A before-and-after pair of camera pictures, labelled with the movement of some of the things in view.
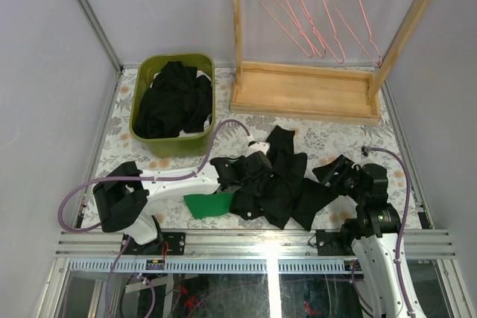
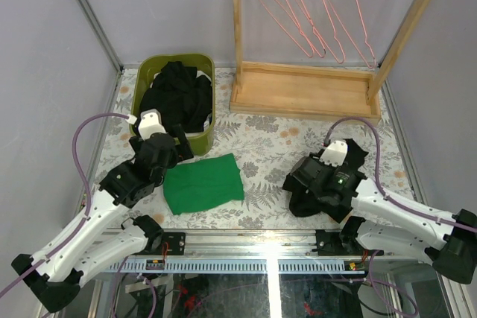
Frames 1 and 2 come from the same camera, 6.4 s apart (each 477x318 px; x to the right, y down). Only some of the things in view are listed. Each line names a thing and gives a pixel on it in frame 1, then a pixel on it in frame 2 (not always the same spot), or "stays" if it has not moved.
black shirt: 178,102 stays
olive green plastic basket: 142,67 stays
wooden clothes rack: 330,94 stays
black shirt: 284,195 to 302,203
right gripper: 342,165 to 316,157
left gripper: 258,163 to 180,143
